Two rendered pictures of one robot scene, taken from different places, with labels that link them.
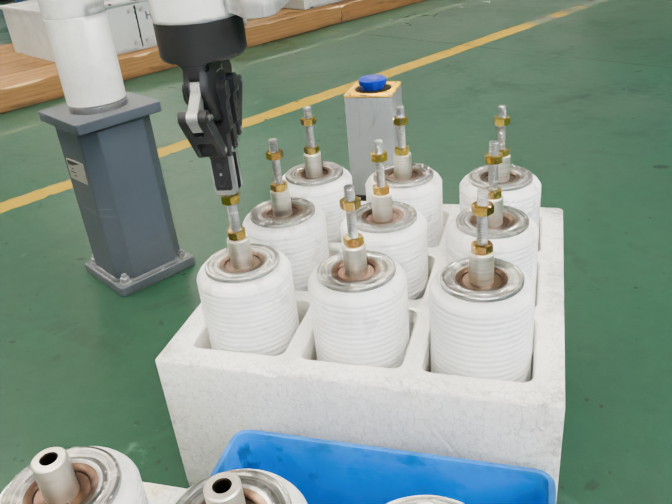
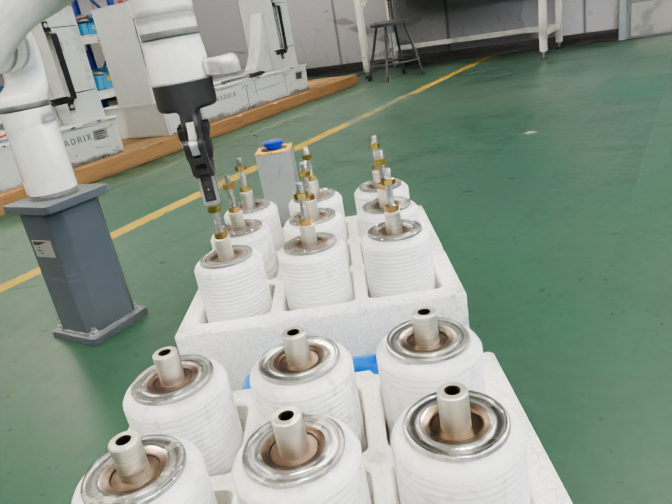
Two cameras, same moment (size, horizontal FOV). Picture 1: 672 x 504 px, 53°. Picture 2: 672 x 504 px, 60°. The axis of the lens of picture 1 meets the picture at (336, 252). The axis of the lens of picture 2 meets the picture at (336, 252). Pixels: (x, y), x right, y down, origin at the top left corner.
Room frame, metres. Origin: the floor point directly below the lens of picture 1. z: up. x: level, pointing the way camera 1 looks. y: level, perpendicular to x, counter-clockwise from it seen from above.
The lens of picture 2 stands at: (-0.17, 0.16, 0.53)
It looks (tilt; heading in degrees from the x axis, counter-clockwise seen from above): 22 degrees down; 344
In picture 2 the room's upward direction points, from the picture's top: 10 degrees counter-clockwise
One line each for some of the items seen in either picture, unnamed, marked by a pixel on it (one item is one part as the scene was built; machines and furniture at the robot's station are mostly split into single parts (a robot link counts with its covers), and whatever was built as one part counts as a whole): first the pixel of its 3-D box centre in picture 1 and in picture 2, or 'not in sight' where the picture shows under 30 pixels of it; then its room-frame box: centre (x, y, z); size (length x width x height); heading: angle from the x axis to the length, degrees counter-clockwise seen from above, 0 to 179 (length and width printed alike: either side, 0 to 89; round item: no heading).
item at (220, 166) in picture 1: (218, 166); (206, 183); (0.58, 0.10, 0.36); 0.03 x 0.01 x 0.05; 171
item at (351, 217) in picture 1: (352, 223); (303, 209); (0.56, -0.02, 0.30); 0.01 x 0.01 x 0.08
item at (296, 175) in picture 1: (314, 174); (249, 207); (0.82, 0.02, 0.25); 0.08 x 0.08 x 0.01
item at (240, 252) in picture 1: (240, 252); (224, 248); (0.60, 0.10, 0.26); 0.02 x 0.02 x 0.03
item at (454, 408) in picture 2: not in sight; (454, 409); (0.13, 0.00, 0.26); 0.02 x 0.02 x 0.03
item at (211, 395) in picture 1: (390, 336); (329, 307); (0.67, -0.06, 0.09); 0.39 x 0.39 x 0.18; 71
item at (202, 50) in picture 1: (206, 63); (190, 113); (0.60, 0.10, 0.45); 0.08 x 0.08 x 0.09
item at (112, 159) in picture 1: (121, 191); (79, 262); (1.09, 0.36, 0.15); 0.15 x 0.15 x 0.30; 41
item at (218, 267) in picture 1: (242, 263); (226, 257); (0.60, 0.10, 0.25); 0.08 x 0.08 x 0.01
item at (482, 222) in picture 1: (482, 229); (389, 195); (0.52, -0.13, 0.30); 0.01 x 0.01 x 0.08
